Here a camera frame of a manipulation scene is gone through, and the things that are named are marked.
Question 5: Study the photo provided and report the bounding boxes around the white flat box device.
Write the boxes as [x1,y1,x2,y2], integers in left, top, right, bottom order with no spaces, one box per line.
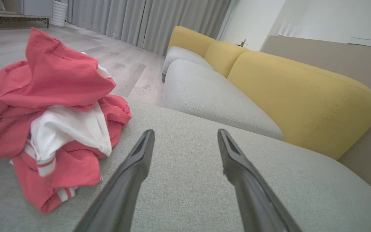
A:
[347,37,371,49]

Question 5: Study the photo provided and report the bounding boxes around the white ribbed cylinder pot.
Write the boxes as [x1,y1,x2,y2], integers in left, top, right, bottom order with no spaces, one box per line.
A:
[49,0,68,28]

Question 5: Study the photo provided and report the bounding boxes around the grey pleated curtain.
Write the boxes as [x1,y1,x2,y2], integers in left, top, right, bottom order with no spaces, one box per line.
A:
[66,0,232,56]

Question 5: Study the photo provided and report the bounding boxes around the yellow sofa backrest cushion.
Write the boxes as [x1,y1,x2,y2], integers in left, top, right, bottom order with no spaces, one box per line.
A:
[204,41,251,78]
[227,51,371,161]
[168,26,217,59]

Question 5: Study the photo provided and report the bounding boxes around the red shorts with white stripe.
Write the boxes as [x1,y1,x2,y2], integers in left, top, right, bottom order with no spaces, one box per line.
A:
[0,27,117,159]

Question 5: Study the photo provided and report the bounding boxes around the low wooden media cabinet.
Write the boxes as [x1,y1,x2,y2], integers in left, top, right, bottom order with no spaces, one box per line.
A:
[0,0,53,29]

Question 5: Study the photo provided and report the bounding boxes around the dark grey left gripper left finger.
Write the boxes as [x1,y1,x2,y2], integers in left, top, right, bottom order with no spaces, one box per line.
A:
[73,130,155,232]

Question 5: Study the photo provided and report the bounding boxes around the grey sofa seat cushion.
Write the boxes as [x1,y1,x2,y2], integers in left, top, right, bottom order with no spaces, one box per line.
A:
[161,46,214,83]
[162,59,284,141]

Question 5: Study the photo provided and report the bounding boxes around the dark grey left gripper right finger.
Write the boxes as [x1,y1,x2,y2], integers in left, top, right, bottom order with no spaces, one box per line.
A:
[217,129,303,232]

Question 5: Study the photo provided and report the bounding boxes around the large grey sofa ottoman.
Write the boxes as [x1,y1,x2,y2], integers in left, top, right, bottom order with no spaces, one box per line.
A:
[0,97,371,232]

